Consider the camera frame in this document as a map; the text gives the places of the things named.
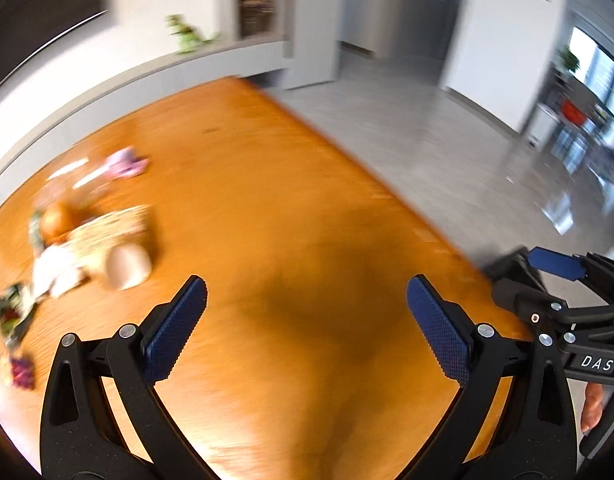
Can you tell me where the dark green snack wrapper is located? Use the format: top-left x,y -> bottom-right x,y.
0,282 -> 36,352

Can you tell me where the colourful foam puzzle cube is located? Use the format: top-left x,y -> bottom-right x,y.
8,356 -> 36,390

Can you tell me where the orange fruit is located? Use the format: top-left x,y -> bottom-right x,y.
39,202 -> 80,245

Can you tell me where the green toy dinosaur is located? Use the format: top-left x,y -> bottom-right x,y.
165,14 -> 221,54

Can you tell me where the person right hand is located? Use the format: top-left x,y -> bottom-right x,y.
580,382 -> 604,432

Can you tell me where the near orange corn paper cup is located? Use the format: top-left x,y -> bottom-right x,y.
67,205 -> 153,290

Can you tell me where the dried flower pot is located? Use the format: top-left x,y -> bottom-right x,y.
239,0 -> 275,38

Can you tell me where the white cloth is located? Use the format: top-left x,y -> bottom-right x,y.
31,244 -> 88,299

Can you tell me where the white low tv cabinet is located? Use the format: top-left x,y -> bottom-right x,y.
0,37 -> 291,188

